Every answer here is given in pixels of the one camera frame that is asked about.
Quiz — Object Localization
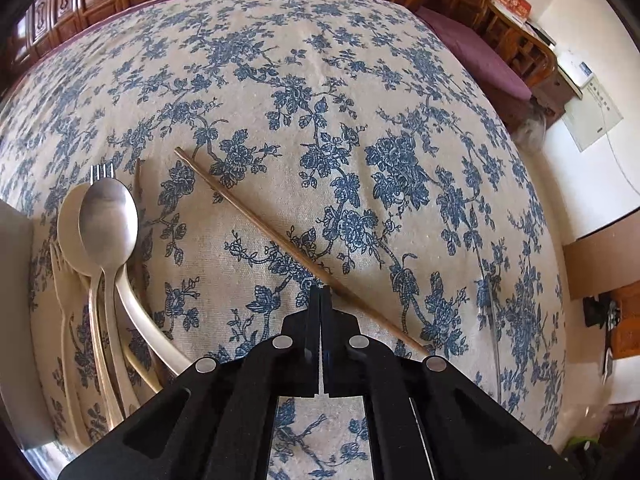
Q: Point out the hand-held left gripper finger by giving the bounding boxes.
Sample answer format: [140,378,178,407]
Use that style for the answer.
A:
[57,285,321,480]
[320,286,583,480]

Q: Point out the brown wooden chopstick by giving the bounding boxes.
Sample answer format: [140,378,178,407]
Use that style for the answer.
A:
[174,146,432,357]

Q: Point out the silver metal spoon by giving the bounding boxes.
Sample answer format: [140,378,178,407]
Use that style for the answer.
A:
[78,179,141,418]

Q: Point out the cream plastic fork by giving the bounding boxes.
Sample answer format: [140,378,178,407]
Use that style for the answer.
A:
[49,242,93,453]

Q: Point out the cream curved-handle spoon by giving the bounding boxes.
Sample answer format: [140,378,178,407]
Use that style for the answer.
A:
[56,183,195,376]

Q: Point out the grey rectangular tray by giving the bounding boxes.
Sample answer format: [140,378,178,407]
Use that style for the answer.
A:
[0,199,56,451]

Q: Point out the blue floral tablecloth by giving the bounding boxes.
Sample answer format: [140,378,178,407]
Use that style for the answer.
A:
[0,0,568,480]

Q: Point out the brown cardboard panel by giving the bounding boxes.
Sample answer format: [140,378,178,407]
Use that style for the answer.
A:
[561,215,640,302]

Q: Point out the grey plastic bag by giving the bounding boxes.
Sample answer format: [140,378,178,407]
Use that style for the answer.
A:
[514,99,549,153]

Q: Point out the carved wooden chair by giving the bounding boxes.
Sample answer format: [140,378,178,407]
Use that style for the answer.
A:
[477,2,558,93]

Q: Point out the red box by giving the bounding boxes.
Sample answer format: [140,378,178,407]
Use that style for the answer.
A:
[491,0,532,24]

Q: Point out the white wall chart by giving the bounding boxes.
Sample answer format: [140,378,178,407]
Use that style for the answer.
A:
[561,77,624,152]

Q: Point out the white wall device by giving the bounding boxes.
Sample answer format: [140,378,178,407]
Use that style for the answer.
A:
[556,51,597,100]

